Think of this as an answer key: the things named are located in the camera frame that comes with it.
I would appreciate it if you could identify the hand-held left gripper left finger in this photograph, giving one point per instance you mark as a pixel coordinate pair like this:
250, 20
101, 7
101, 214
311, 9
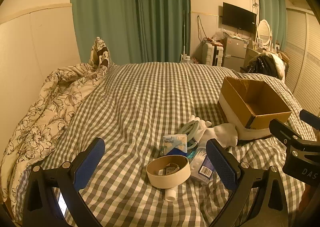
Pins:
90, 164

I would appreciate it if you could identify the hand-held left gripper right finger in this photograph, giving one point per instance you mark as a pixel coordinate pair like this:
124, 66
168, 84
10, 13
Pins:
221, 164

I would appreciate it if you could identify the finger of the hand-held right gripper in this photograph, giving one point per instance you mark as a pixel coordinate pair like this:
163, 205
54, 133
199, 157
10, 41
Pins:
280, 128
310, 117

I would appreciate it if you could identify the clear plastic packet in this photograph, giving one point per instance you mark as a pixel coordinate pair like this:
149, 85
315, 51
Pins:
202, 164

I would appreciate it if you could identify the white sock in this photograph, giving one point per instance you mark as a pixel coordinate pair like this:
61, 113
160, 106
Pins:
222, 134

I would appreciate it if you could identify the small teal item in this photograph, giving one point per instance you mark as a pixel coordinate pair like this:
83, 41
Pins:
192, 153

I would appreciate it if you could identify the cardboard box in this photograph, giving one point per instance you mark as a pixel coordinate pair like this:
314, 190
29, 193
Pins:
240, 102

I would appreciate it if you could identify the pale green hoop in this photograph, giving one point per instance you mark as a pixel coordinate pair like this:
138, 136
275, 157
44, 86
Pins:
186, 130

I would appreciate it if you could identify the blue white tissue packet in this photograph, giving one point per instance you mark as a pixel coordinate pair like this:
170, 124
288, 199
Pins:
175, 144

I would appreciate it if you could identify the beige tape roll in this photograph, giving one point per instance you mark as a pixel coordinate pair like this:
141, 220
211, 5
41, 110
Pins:
172, 178

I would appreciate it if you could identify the white glove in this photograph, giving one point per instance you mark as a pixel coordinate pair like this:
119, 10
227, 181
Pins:
197, 119

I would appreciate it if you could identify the small white bottle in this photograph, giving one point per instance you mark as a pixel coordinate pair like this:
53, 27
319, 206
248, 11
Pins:
170, 194

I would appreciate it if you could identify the white padded coat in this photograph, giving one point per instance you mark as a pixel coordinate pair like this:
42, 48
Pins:
280, 64

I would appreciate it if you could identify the white louvred wardrobe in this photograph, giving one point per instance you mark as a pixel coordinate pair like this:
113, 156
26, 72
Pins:
305, 54

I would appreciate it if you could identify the floral quilt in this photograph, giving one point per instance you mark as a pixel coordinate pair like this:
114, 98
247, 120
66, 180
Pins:
50, 107

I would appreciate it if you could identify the beige dresser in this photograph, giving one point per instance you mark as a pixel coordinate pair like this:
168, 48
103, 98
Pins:
252, 53

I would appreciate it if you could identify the grey checkered bedsheet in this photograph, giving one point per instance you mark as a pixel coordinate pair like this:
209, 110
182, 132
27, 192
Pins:
150, 102

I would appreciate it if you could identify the silver mini fridge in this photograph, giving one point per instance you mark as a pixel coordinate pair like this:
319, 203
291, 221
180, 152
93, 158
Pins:
235, 49

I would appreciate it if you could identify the white oval mirror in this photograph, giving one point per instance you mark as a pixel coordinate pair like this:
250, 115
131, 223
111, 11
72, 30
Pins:
264, 32

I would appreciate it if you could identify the white suitcase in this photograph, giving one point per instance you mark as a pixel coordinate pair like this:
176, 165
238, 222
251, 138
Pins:
211, 53

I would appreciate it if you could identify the clear plastic bag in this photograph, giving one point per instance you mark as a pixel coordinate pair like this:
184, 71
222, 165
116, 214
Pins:
220, 34

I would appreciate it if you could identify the clear water jug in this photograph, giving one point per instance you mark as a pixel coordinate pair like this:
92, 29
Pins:
186, 58

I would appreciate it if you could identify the narrow green curtain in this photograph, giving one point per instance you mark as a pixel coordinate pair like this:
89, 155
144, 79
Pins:
271, 12

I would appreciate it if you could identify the floral pillow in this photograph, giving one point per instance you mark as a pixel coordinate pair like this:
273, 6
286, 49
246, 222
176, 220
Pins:
100, 52

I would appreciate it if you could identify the wide green curtain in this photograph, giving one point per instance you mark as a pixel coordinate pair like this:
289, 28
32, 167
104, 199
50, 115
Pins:
120, 12

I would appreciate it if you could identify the black wall television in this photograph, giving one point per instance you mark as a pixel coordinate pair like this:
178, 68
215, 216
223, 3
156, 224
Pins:
238, 17

